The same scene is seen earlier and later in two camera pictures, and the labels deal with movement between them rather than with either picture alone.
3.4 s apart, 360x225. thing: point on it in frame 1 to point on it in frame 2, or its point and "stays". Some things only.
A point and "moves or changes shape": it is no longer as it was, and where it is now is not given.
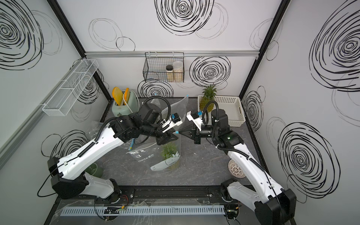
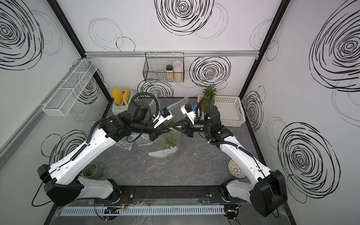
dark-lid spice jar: (169, 69) stays
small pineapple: (209, 95) stays
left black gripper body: (163, 138) to (154, 132)
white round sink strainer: (235, 169) stays
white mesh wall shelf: (68, 91) stays
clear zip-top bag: (164, 157) moves or changes shape
